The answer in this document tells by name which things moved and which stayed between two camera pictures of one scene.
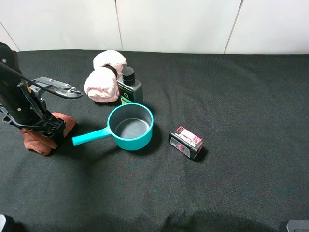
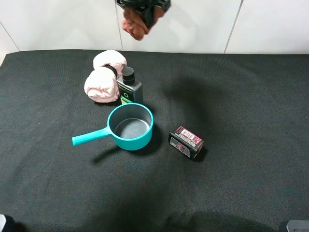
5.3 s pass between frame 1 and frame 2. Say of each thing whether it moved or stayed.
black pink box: stayed
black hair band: stayed
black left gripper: moved
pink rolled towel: stayed
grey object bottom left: stayed
